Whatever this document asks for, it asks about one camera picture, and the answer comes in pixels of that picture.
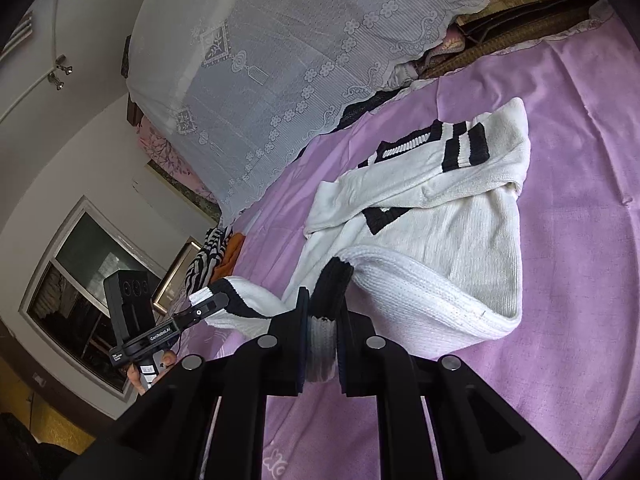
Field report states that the brown woven mat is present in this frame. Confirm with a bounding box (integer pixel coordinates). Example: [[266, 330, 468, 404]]
[[420, 0, 608, 78]]

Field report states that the purple bed sheet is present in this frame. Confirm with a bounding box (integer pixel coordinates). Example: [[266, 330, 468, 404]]
[[165, 0, 640, 480]]

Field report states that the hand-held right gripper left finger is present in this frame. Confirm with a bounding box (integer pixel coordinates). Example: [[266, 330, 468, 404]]
[[57, 286, 311, 480]]

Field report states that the dark wooden headboard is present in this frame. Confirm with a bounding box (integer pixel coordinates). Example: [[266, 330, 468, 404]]
[[122, 35, 143, 126]]

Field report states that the white framed window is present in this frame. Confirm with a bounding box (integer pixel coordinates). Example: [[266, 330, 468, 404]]
[[19, 195, 203, 403]]

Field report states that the gold picture frame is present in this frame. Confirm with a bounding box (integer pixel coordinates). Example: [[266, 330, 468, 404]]
[[151, 241, 203, 313]]

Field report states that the white wall pipe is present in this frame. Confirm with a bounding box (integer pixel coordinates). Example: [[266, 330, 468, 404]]
[[0, 0, 76, 126]]

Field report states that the orange garment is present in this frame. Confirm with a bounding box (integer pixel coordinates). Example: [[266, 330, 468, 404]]
[[212, 232, 246, 281]]

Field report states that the white sweater with black stripes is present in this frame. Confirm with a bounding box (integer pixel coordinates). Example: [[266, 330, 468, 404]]
[[192, 96, 533, 386]]

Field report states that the pink knitted cloth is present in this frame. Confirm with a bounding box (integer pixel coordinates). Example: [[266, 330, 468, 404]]
[[425, 27, 468, 63]]

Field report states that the black white striped garment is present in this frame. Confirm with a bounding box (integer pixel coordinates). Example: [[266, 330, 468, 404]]
[[185, 226, 233, 297]]

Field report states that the dark green patterned panel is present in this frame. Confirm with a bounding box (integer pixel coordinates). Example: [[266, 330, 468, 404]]
[[145, 160, 221, 222]]

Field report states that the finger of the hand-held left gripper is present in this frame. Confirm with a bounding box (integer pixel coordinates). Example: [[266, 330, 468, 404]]
[[172, 291, 231, 328]]

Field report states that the white slatted vent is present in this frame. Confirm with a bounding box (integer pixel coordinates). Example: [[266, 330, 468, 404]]
[[0, 10, 36, 58]]

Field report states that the white lace cover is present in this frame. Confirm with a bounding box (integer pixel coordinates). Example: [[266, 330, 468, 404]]
[[125, 0, 556, 226]]

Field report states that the pink floral cloth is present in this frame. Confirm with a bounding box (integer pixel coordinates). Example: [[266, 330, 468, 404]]
[[136, 114, 221, 206]]

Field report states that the dark cloth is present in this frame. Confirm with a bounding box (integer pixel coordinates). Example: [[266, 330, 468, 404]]
[[295, 87, 401, 161]]

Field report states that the person's left hand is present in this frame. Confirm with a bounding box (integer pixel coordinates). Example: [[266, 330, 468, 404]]
[[126, 349, 178, 393]]

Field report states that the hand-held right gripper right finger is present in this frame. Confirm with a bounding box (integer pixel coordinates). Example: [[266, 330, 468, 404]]
[[334, 305, 583, 480]]

